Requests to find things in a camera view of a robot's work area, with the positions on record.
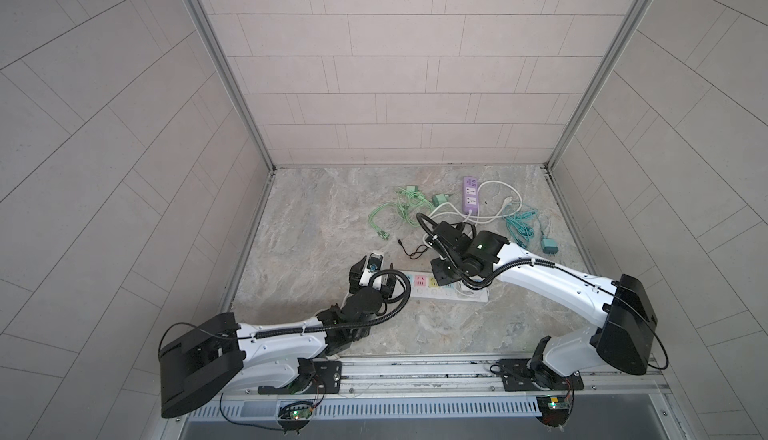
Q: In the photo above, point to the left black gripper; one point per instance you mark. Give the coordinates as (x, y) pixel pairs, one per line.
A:
(386, 292)

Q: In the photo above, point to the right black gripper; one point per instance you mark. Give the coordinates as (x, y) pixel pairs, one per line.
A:
(438, 278)

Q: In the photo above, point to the white multicolour power strip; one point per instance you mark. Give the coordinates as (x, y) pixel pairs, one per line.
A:
(425, 286)

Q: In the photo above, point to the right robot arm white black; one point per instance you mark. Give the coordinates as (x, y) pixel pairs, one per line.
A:
(622, 322)

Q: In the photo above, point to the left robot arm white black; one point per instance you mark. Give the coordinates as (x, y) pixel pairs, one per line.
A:
(222, 355)

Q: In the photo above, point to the teal charger plug right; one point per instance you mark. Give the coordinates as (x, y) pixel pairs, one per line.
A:
(549, 246)

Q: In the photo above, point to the purple power strip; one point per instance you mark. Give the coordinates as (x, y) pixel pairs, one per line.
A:
(470, 196)

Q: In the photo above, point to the left circuit board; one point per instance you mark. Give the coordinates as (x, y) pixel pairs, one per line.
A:
(297, 411)

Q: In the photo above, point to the circuit board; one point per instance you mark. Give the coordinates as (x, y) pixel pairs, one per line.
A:
(555, 410)
(297, 411)

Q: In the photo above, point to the right circuit board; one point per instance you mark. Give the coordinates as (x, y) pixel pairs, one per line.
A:
(555, 410)

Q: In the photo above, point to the aluminium mounting rail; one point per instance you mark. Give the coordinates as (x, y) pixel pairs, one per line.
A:
(419, 387)

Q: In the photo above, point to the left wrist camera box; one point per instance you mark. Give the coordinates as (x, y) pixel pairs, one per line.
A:
(372, 263)

